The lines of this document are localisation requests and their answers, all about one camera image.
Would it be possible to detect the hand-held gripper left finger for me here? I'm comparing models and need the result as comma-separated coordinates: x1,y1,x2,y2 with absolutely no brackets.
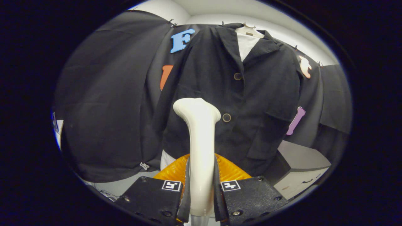
115,154,190,226

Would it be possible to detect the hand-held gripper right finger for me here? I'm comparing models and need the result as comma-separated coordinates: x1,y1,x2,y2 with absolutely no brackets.
215,154,291,226

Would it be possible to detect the white garment steamer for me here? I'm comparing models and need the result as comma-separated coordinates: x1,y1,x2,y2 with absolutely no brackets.
173,98,221,217

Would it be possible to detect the black blazer jacket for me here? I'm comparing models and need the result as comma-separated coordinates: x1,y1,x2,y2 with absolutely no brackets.
152,23,303,178

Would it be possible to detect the white shirt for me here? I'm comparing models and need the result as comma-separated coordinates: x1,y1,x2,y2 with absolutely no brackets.
160,31,261,171

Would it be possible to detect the white clothes hanger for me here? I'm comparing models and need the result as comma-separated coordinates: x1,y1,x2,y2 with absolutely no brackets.
235,23,265,39

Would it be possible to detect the grey cabinet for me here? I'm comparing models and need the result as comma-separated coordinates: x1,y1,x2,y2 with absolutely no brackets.
264,140,332,200

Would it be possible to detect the black backdrop cloth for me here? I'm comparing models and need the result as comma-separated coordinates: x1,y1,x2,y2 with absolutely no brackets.
52,10,352,183

